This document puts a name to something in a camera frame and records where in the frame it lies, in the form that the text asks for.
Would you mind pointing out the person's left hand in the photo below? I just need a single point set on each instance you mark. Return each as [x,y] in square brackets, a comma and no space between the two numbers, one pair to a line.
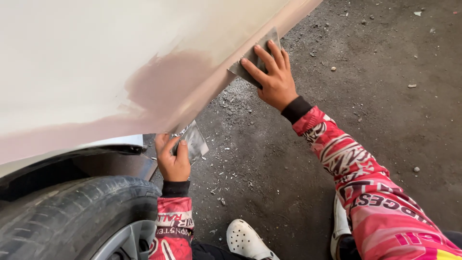
[172,167]

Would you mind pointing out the person's right hand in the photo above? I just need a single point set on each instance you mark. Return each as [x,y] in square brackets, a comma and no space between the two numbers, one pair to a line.
[276,83]

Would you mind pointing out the grey metal putty plate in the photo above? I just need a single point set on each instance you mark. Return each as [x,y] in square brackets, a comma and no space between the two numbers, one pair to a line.
[194,141]

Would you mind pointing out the grey metal putty spreader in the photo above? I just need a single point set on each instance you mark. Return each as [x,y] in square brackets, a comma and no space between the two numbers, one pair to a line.
[254,57]

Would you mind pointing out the silver wheel rim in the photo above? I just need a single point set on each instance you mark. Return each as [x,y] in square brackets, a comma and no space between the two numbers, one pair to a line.
[126,242]

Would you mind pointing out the white perforated clog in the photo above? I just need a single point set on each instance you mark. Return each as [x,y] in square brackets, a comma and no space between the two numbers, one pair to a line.
[249,241]
[339,225]

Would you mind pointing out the black car tyre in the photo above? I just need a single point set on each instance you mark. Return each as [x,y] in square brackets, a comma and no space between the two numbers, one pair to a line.
[68,213]

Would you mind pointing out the white car body panel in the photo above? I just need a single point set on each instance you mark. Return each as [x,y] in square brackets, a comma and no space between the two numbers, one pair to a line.
[108,68]

